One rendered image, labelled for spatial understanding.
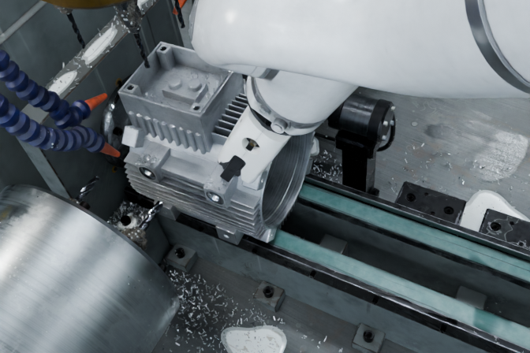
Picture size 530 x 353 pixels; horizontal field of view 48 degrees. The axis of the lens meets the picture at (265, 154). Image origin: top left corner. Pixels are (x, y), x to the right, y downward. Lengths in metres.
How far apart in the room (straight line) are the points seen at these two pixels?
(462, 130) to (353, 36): 0.81
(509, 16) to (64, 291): 0.49
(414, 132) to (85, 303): 0.70
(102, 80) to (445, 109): 0.64
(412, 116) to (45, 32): 0.65
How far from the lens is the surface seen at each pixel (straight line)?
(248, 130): 0.56
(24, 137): 0.58
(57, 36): 0.93
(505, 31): 0.25
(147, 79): 0.80
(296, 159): 0.87
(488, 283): 0.88
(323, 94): 0.49
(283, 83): 0.48
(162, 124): 0.75
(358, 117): 0.83
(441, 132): 1.13
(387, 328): 0.88
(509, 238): 0.95
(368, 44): 0.34
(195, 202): 0.77
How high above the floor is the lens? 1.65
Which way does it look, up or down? 51 degrees down
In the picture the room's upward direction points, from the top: 10 degrees counter-clockwise
